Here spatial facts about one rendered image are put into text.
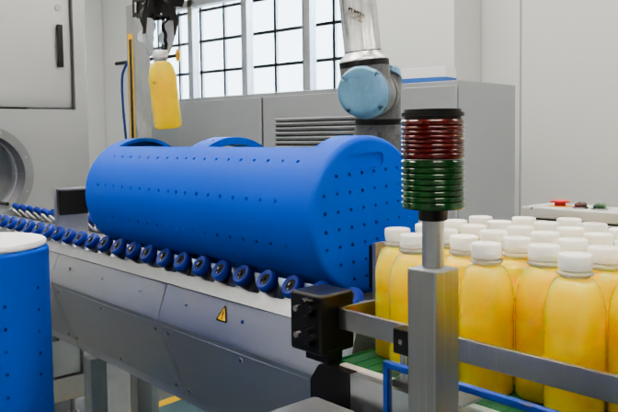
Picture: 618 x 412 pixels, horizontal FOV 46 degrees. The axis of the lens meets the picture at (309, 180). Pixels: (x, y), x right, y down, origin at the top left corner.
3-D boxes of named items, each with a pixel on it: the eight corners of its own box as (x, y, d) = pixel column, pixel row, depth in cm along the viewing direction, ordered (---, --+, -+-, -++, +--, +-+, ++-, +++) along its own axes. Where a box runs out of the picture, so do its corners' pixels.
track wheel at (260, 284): (268, 271, 140) (261, 266, 139) (283, 274, 137) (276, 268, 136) (257, 291, 139) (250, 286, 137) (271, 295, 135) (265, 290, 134)
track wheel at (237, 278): (245, 266, 146) (238, 261, 145) (258, 269, 142) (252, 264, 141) (234, 286, 144) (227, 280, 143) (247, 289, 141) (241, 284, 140)
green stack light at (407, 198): (428, 203, 78) (428, 157, 78) (477, 207, 73) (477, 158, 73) (387, 208, 74) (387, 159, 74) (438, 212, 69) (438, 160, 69)
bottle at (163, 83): (165, 127, 188) (156, 57, 185) (187, 126, 185) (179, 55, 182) (148, 130, 182) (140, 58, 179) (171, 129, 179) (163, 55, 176)
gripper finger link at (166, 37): (165, 57, 188) (160, 20, 186) (178, 55, 184) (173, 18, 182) (155, 58, 186) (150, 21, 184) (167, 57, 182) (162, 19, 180)
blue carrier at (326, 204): (183, 234, 206) (176, 134, 204) (424, 277, 141) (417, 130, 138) (88, 252, 188) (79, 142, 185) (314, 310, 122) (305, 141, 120)
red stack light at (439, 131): (428, 156, 78) (428, 120, 78) (478, 157, 73) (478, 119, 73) (387, 158, 74) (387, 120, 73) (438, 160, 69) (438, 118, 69)
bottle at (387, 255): (379, 361, 107) (378, 242, 106) (371, 349, 114) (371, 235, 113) (425, 360, 108) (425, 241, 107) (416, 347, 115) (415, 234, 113)
